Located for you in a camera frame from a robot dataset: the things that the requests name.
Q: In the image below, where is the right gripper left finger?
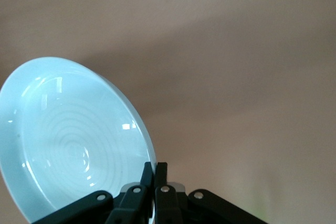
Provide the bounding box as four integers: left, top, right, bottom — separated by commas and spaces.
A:
31, 162, 154, 224

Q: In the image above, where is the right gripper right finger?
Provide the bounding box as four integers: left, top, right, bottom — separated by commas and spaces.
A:
154, 162, 271, 224

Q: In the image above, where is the light blue round plate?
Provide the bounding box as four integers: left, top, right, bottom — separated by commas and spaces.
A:
0, 56, 158, 222

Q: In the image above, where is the brown table mat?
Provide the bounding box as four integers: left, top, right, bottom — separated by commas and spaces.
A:
0, 0, 336, 224

